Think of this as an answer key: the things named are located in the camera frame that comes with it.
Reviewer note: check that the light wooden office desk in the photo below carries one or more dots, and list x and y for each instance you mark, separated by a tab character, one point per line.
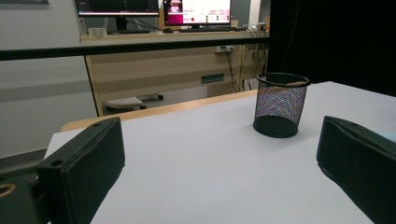
149	70

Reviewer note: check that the black horizontal frame bar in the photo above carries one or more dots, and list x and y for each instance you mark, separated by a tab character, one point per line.
124	48

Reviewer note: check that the black keyboard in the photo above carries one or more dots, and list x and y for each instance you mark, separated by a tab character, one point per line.
205	30

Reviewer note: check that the black mesh pen holder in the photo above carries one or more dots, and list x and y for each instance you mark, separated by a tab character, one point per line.
277	127

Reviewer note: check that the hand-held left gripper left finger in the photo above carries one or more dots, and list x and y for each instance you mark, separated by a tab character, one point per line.
84	161

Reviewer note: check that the white power strip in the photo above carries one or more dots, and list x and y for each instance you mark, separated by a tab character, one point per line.
224	48

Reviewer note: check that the dark computer monitor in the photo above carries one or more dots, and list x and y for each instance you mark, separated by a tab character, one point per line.
118	6

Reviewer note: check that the black curtain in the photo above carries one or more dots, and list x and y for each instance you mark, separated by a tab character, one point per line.
336	40

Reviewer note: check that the computer monitor with pink screen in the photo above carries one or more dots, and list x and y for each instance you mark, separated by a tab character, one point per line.
199	11

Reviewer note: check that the white chair base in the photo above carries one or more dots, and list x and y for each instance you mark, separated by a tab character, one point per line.
124	102

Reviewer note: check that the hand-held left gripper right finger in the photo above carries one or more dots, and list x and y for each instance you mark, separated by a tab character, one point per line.
361	161

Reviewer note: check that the white tape roll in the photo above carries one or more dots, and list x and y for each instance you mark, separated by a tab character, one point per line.
97	31

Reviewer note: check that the black computer mouse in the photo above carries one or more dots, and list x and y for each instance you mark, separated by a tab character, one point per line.
168	30

